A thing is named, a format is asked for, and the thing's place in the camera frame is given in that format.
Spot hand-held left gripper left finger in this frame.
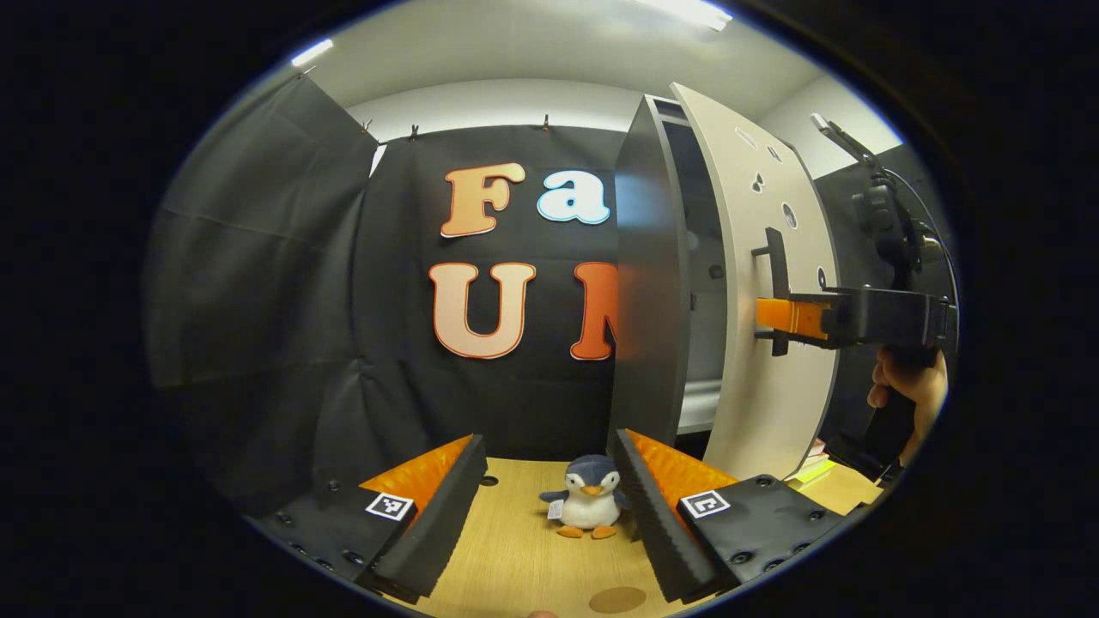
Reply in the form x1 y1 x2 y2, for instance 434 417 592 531
249 433 489 606

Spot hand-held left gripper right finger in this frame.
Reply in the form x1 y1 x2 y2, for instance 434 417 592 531
611 428 851 606

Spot round brown coaster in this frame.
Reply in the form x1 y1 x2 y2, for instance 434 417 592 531
588 586 647 614

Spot white cabinet door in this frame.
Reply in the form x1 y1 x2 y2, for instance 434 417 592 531
670 82 844 482

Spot grey cabinet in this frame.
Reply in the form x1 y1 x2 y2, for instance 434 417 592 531
608 93 731 456

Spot white cabinet shelf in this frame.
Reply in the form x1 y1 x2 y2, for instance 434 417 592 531
678 382 727 434

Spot penguin plush toy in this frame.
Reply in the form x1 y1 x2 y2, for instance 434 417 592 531
539 455 629 540

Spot black backdrop cloth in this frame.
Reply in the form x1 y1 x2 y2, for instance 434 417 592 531
142 73 958 516

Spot ceiling strip light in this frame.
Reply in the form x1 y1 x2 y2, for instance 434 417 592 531
635 0 735 32
289 37 336 68

